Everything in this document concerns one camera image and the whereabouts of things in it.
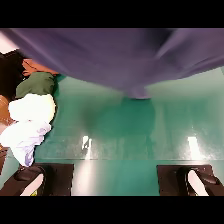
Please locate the purple shirt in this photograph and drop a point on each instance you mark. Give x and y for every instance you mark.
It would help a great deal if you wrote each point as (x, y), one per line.
(110, 56)

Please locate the white garment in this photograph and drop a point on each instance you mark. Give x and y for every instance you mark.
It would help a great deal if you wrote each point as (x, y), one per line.
(31, 108)

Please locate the dark green garment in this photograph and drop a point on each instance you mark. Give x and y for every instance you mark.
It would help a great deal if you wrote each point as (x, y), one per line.
(36, 84)

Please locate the orange garment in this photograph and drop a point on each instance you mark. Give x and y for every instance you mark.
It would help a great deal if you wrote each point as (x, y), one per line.
(36, 68)

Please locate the pale lavender garment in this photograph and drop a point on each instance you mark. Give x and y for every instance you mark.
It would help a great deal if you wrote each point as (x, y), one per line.
(23, 138)

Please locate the black garment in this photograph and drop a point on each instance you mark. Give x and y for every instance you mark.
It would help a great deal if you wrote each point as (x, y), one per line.
(10, 75)

